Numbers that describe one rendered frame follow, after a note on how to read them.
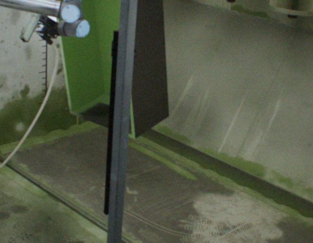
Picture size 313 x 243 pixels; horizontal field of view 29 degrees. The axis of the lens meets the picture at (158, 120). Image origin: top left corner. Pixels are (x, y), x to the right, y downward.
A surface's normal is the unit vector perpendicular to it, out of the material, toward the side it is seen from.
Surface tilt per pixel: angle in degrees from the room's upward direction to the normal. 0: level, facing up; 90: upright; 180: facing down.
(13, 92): 90
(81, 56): 90
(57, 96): 90
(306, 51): 57
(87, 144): 0
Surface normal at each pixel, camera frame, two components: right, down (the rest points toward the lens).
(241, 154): -0.55, -0.33
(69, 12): 0.13, 0.39
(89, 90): 0.78, 0.29
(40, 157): 0.08, -0.93
